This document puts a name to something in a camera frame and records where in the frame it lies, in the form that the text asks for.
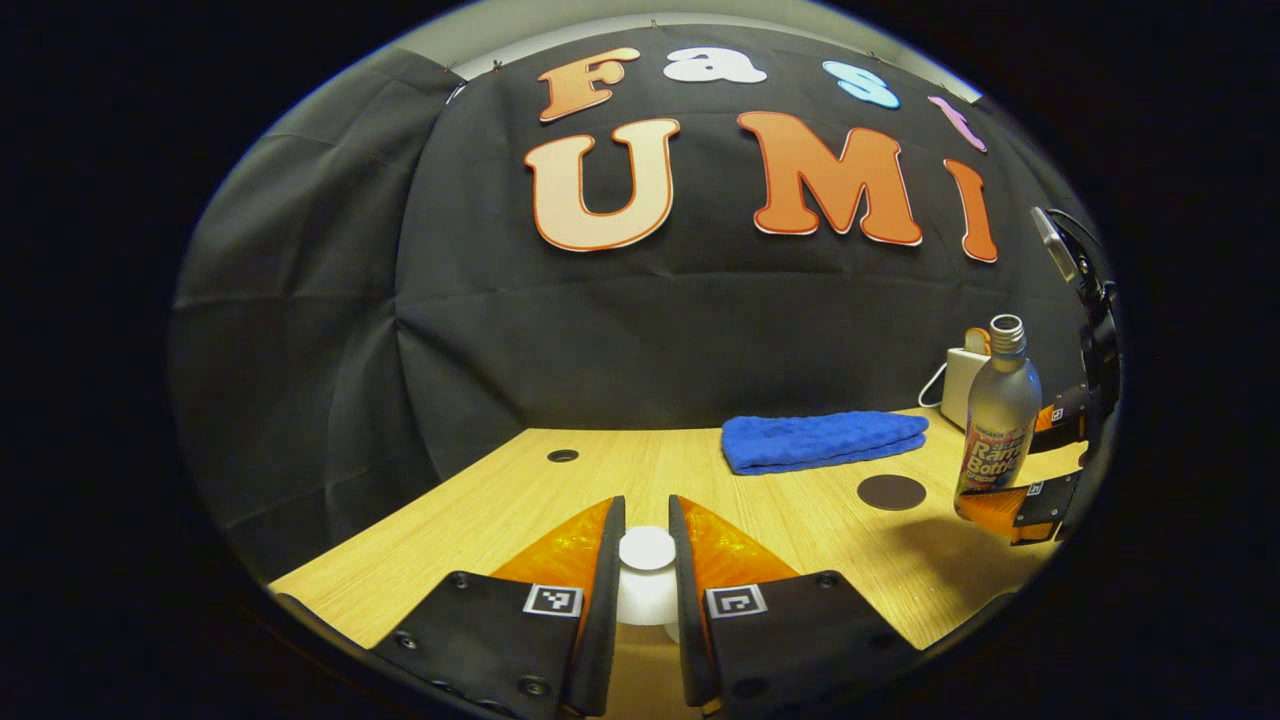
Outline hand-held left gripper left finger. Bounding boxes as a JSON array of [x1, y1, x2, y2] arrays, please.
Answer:
[[370, 495, 628, 719]]

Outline dark brown round coaster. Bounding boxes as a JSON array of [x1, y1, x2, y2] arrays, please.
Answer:
[[857, 474, 928, 512]]

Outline blue folded towel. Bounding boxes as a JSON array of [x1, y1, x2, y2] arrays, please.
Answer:
[[721, 410, 930, 477]]

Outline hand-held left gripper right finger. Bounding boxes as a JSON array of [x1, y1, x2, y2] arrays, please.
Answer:
[[668, 494, 921, 719]]

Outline silver water bottle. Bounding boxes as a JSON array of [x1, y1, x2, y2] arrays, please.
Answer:
[[953, 314, 1043, 523]]

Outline white toaster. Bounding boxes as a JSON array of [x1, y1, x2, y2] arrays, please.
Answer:
[[940, 345, 996, 433]]

